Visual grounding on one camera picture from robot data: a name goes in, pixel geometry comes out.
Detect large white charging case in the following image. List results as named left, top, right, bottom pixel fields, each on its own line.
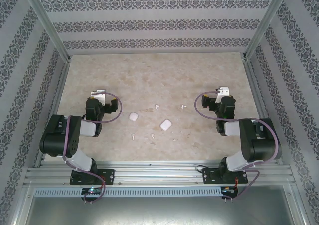
left=159, top=119, right=172, bottom=131

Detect grey metal sheet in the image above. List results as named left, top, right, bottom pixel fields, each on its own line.
left=24, top=185, right=309, bottom=225

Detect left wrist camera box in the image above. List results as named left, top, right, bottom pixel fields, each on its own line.
left=90, top=89, right=108, bottom=106

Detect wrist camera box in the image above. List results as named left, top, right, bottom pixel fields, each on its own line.
left=90, top=89, right=108, bottom=106
left=215, top=86, right=230, bottom=104

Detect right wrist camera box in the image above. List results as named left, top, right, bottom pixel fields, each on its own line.
left=215, top=86, right=230, bottom=104

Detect aluminium side rail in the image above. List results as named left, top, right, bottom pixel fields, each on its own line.
left=34, top=55, right=73, bottom=168
left=242, top=55, right=285, bottom=166

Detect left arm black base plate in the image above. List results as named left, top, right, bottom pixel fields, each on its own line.
left=69, top=169, right=116, bottom=186

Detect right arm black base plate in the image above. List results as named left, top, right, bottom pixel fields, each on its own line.
left=202, top=167, right=249, bottom=185

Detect aluminium mounting rail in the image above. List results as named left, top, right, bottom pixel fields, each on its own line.
left=23, top=160, right=296, bottom=186

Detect aluminium frame post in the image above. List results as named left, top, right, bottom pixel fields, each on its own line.
left=19, top=0, right=72, bottom=61
left=244, top=0, right=292, bottom=60

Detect slotted grey cable duct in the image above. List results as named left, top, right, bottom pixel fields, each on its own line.
left=33, top=186, right=239, bottom=198

